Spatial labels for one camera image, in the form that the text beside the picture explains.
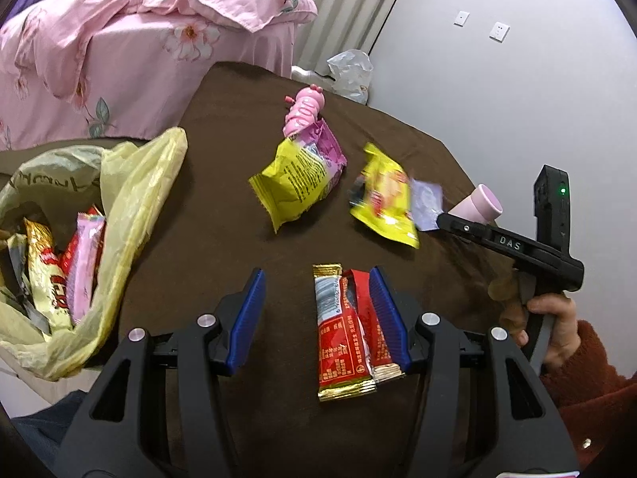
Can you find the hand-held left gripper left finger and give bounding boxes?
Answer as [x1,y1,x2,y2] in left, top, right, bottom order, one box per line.
[57,267,267,478]

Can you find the yellow red snack packet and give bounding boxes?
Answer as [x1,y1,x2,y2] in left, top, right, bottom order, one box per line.
[348,142,421,250]

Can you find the large red gold wrapper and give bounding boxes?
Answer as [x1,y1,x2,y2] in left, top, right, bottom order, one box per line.
[313,263,377,403]

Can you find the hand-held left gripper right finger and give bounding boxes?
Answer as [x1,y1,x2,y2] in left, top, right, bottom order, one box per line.
[369,265,580,478]

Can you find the pink floral quilt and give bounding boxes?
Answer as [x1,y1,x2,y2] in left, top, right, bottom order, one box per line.
[0,0,319,153]

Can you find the yellow plastic bag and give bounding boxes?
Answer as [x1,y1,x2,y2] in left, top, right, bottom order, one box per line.
[0,127,189,383]

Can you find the person's blue jeans leg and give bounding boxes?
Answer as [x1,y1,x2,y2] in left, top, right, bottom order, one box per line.
[10,391,85,478]

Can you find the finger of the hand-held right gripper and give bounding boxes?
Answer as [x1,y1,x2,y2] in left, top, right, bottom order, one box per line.
[436,212,494,251]

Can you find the person's right hand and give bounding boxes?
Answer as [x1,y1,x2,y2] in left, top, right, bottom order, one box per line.
[488,266,583,375]

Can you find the small red gold wrapper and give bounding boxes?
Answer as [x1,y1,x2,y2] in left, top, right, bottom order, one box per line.
[341,269,404,384]

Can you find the person's right forearm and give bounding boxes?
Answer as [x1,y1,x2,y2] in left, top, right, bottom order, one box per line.
[540,319,635,478]

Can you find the pink plastic toy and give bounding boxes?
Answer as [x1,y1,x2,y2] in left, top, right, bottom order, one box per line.
[283,86,326,140]

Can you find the pink snack wrapper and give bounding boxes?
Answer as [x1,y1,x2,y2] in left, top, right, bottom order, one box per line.
[64,212,107,324]

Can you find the yellow pink snack packet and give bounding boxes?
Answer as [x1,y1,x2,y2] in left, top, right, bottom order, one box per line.
[248,118,348,234]

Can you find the pink cup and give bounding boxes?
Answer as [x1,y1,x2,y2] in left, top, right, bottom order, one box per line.
[450,184,503,222]

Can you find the white plastic bag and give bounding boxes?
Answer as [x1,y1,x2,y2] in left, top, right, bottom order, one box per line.
[327,49,374,105]

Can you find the gold red snack wrapper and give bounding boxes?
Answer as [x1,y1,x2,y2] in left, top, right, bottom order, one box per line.
[24,218,75,329]

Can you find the pale purple small wrapper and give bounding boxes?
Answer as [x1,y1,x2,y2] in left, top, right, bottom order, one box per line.
[410,179,444,232]

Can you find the silver grey wrapper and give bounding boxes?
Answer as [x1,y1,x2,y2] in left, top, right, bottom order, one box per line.
[0,234,51,334]

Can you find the beige curtain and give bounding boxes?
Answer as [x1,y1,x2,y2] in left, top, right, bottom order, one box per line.
[239,0,419,75]

